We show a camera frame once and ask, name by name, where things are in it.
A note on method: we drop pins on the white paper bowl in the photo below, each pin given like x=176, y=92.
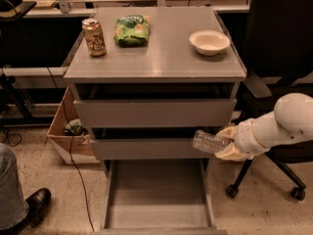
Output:
x=209, y=42

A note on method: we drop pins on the grey top drawer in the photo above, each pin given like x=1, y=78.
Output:
x=154, y=113

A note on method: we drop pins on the black office chair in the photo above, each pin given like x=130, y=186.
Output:
x=277, y=51

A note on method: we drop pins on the gold soda can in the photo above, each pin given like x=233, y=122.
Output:
x=94, y=37

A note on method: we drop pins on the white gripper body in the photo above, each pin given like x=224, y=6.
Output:
x=245, y=140

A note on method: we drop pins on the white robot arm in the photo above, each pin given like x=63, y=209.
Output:
x=290, y=122

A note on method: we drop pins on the green chip bag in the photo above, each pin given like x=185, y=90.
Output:
x=133, y=30

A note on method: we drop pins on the cardboard box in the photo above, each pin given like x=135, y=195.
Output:
x=77, y=149

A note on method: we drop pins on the grey middle drawer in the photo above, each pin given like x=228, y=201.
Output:
x=146, y=149

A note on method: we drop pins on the clear plastic water bottle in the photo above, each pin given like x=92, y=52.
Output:
x=209, y=143

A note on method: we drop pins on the grey drawer cabinet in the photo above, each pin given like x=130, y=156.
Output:
x=168, y=67

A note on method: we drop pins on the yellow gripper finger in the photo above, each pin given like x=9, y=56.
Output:
x=232, y=153
x=228, y=133

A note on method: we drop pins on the blue jeans leg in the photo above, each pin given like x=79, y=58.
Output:
x=13, y=206

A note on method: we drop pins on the grey open bottom drawer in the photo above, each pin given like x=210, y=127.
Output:
x=158, y=197

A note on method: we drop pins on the black leather shoe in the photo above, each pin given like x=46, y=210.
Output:
x=38, y=204

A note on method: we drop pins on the green bag in box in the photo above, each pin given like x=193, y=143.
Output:
x=75, y=128

